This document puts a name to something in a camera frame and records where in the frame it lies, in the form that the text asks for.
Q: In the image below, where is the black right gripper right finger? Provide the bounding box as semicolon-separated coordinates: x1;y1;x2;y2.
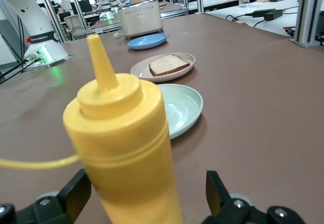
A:
201;170;269;224

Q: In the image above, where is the grey office chair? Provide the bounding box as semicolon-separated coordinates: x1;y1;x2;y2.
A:
63;14;88;41

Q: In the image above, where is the pale green plate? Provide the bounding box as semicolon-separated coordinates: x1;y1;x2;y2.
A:
155;83;204;140

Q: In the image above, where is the red clip lead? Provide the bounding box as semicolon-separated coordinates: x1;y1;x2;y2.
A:
282;26;296;37

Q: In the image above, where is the black coiled cable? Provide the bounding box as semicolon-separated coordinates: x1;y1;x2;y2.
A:
224;12;267;29

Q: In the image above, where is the person in white shirt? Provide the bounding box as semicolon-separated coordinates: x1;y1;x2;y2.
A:
60;0;73;14

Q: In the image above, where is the beige plate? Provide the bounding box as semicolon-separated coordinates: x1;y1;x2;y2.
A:
130;53;196;82

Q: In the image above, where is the black base connector cable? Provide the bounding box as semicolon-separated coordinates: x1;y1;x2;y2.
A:
0;54;43;83

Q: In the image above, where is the yellow squeeze bottle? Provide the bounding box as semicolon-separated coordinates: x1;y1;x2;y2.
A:
0;34;184;224

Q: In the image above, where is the black power adapter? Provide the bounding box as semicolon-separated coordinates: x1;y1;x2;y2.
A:
252;8;284;21

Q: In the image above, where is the cream chrome toaster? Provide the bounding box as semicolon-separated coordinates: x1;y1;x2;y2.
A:
117;0;164;39

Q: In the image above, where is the blue plate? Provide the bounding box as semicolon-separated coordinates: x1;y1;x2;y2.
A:
127;33;169;51

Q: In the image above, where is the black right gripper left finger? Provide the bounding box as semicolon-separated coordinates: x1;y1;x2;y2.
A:
15;168;92;224

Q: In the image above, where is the aluminium camera post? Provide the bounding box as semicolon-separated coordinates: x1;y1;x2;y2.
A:
289;0;324;49

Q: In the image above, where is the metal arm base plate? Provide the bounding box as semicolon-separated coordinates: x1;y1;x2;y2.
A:
24;53;74;72

